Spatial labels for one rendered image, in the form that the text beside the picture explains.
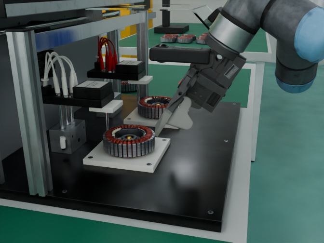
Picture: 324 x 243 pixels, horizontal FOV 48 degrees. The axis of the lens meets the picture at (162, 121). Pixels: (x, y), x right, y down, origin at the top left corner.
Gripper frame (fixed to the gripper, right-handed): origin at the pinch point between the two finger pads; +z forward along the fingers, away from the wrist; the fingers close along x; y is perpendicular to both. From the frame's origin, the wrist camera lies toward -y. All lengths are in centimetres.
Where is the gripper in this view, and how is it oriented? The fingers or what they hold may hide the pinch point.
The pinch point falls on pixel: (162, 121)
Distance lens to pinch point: 74.6
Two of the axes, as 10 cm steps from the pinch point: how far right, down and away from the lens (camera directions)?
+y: 8.4, 5.4, -0.3
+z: -4.8, 7.7, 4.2
